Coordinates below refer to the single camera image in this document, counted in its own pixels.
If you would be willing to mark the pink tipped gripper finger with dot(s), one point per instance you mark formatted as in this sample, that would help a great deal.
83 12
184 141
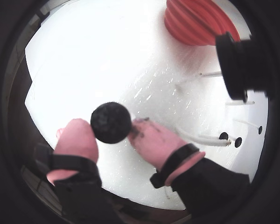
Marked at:
161 147
77 142

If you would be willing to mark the black camera module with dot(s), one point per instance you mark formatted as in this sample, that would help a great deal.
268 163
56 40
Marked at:
235 65

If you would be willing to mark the white foam board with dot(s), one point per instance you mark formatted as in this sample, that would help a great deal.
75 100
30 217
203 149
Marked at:
95 58

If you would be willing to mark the red collapsible silicone cup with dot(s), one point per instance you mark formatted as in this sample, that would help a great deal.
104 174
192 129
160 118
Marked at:
191 25

